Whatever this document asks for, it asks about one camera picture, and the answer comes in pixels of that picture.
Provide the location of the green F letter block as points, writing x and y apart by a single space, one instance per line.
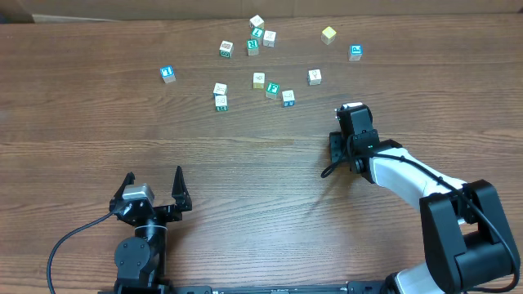
272 90

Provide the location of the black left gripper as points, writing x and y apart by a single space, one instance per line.
174 212

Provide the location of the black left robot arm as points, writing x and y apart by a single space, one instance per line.
141 259

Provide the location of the blue T letter block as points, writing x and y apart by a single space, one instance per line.
288 98

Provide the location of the blue-top block far left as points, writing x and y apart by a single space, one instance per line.
168 74

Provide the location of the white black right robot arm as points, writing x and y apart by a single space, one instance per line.
467 241

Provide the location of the green R letter block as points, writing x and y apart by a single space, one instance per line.
221 103

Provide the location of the plain wooden block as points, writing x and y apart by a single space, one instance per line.
257 22
220 89

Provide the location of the rear plain wooden block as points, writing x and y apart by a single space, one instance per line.
257 22

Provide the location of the blue P letter block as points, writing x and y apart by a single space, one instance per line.
355 52

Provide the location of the green B letter block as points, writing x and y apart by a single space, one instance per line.
226 49

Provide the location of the yellow-top block far right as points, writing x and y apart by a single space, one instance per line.
328 35

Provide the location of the yellow-sided wooden block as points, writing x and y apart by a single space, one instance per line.
259 80

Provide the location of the blue D letter block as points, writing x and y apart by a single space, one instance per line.
314 77

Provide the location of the plain top wooden block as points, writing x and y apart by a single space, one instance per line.
220 89

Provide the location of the green L letter block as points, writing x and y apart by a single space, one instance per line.
257 34

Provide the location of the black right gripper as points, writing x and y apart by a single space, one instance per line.
335 142

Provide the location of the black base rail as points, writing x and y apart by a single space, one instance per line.
286 289

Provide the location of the green-top R block rear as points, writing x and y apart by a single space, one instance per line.
252 47

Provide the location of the blue-sided wooden block rear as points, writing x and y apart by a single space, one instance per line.
269 38

